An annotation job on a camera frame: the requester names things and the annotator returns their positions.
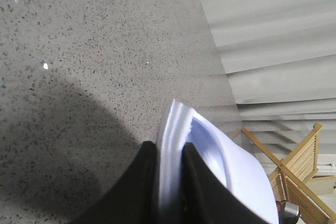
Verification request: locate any grey metal object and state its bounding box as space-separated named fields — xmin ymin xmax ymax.
xmin=276 ymin=200 xmax=301 ymax=224

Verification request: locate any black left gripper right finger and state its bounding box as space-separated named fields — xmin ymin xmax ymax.
xmin=182 ymin=143 xmax=267 ymax=223

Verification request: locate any light blue slipper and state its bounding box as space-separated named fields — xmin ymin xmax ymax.
xmin=155 ymin=100 xmax=279 ymax=223

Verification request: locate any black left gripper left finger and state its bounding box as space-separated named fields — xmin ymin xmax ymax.
xmin=71 ymin=141 xmax=157 ymax=223

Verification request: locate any pale green curtain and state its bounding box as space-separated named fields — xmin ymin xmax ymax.
xmin=200 ymin=0 xmax=335 ymax=175

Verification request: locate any wooden folding chair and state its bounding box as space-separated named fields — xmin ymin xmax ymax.
xmin=242 ymin=123 xmax=335 ymax=223

